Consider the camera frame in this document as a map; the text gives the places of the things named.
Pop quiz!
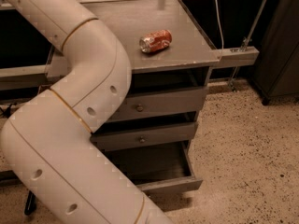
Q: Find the dark grey cabinet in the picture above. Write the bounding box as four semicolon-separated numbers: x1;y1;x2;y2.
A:
252;0;299;105

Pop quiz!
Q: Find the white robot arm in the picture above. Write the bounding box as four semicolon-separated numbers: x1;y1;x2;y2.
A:
1;0;173;224

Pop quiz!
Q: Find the grey metal rail frame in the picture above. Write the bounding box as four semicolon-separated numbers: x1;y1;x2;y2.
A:
6;0;220;99

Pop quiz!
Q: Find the grey bottom drawer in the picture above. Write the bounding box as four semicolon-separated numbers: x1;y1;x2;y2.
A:
106;141;203;195

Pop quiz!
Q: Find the grey drawer cabinet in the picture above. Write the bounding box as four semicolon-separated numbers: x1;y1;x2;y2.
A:
86;0;217;194

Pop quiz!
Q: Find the black metal floor stand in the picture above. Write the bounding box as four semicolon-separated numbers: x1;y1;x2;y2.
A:
0;170;36;216

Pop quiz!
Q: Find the white hanging cable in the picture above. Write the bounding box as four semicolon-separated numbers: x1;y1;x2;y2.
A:
201;0;225;62

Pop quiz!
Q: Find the diagonal metal rod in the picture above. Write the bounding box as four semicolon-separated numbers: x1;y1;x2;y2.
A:
228;0;267;91

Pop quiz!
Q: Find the black floor cable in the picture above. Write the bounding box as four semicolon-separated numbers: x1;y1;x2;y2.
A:
0;103;17;119

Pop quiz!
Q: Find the red coke can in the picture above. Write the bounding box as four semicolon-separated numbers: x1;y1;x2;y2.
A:
139;30;172;53

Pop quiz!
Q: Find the grey middle drawer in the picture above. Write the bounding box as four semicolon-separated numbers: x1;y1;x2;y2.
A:
91;122;198;151

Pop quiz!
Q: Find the grey top drawer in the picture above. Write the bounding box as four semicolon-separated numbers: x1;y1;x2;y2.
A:
108;87;207;122

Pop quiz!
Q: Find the grey drawer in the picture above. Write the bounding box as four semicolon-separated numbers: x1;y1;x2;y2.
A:
106;141;203;195
91;122;198;151
108;87;207;122

